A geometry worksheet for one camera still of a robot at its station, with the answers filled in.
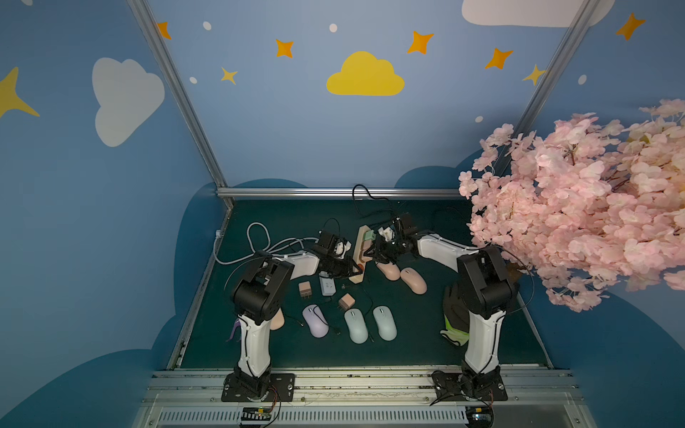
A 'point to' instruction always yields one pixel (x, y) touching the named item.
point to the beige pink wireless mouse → (278, 321)
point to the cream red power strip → (361, 249)
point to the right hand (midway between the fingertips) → (369, 252)
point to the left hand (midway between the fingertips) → (359, 268)
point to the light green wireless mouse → (356, 325)
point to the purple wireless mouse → (317, 323)
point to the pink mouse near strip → (391, 271)
